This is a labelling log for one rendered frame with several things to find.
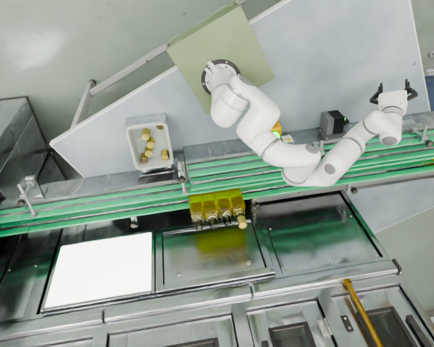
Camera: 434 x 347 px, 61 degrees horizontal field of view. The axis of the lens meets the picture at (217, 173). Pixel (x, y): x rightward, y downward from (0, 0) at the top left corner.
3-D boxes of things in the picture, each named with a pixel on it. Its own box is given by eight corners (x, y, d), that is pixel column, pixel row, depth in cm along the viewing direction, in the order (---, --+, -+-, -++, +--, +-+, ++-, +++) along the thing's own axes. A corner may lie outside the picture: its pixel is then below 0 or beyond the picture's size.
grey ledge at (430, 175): (247, 191, 186) (252, 206, 177) (247, 177, 180) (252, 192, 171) (425, 164, 192) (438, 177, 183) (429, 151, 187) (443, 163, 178)
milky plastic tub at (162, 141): (136, 160, 169) (136, 171, 162) (125, 117, 156) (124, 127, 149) (173, 155, 170) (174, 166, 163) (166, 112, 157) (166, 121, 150)
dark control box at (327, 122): (319, 126, 173) (326, 135, 166) (320, 111, 168) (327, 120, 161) (335, 124, 173) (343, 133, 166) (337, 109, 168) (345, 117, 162)
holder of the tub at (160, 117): (139, 169, 173) (138, 178, 166) (126, 117, 156) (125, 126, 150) (175, 164, 174) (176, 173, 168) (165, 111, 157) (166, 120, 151)
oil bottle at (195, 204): (188, 193, 169) (191, 226, 152) (187, 184, 165) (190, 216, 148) (200, 192, 169) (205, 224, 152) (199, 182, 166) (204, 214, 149)
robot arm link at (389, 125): (355, 133, 132) (373, 119, 124) (358, 111, 138) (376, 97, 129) (390, 150, 134) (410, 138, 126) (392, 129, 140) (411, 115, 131)
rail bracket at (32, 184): (38, 191, 168) (25, 225, 150) (24, 161, 158) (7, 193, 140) (49, 189, 168) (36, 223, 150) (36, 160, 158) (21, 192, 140)
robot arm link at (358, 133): (348, 133, 120) (377, 104, 130) (325, 151, 131) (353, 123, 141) (366, 152, 119) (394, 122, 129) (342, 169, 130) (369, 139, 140)
